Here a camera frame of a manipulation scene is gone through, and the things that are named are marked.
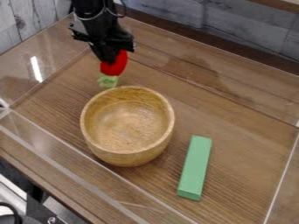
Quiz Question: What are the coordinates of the clear acrylic tray enclosure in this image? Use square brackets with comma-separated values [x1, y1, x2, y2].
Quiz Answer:
[0, 19, 299, 224]

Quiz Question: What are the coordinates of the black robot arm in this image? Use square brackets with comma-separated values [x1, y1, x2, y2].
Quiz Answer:
[70, 0, 135, 64]

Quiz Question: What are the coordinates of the light wooden bowl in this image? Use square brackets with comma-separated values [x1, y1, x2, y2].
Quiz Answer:
[79, 86, 175, 167]

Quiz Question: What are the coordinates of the black metal table bracket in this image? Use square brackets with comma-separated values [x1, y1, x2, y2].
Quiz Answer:
[26, 196, 60, 224]

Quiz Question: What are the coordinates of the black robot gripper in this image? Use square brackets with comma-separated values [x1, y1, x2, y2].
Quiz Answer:
[70, 17, 137, 65]

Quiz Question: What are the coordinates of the green rectangular block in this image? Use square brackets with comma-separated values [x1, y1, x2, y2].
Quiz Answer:
[178, 136, 213, 201]

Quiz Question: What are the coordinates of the red plush strawberry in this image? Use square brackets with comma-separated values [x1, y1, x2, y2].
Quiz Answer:
[98, 50, 129, 88]

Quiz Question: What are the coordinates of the black cable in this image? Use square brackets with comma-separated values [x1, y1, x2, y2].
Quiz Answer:
[0, 201, 24, 224]

